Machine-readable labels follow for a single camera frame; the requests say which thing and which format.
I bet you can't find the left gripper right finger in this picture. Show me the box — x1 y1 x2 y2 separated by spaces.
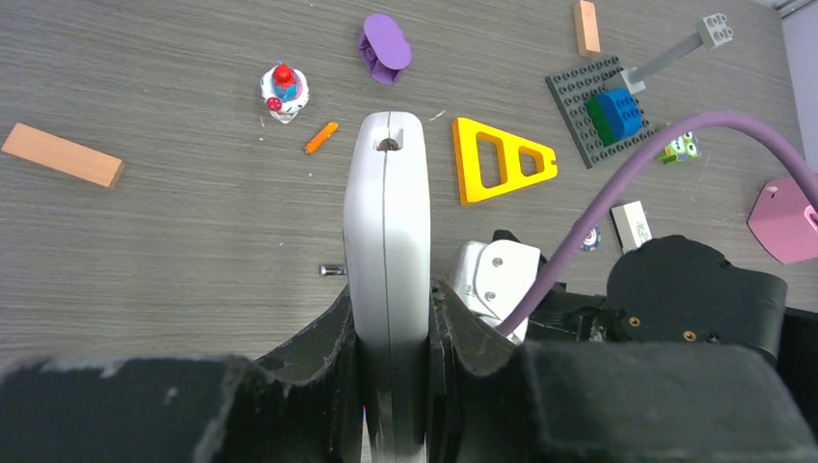
429 281 817 462

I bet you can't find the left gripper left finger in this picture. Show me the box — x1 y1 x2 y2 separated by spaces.
1 292 358 462

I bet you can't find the white remote battery cover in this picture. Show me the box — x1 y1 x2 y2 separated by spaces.
611 201 653 254

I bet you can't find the white remote control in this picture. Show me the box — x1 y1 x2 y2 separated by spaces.
342 111 431 462

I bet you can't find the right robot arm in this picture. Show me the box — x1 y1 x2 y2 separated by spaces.
528 235 817 390

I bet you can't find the poker chip left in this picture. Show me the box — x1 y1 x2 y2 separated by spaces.
581 227 601 252

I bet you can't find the orange small cylinder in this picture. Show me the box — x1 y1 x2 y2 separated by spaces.
304 121 340 155

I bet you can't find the blue lego brick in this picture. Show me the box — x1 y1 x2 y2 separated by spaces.
584 88 642 147

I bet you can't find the small clown figurine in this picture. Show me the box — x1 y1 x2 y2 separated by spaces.
259 62 310 124

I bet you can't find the grey lego baseplate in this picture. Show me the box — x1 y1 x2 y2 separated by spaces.
545 55 655 169

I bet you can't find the green monster toy cube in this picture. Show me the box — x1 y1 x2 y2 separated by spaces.
656 131 700 165

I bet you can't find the pink metronome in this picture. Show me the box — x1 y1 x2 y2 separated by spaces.
748 177 817 264

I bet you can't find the long wooden block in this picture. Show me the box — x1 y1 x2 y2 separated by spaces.
2 123 124 188

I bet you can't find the purple spool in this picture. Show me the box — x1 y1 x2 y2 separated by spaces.
357 13 413 85

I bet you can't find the small wooden block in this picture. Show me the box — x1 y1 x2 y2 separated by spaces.
574 0 601 58

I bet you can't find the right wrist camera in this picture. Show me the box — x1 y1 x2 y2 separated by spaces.
448 239 540 328

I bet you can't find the yellow triangular frame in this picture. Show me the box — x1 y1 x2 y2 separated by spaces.
451 117 559 206

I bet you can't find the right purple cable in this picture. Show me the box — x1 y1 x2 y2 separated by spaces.
495 110 818 340

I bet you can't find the grey lego post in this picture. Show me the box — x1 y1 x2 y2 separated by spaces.
604 13 733 95

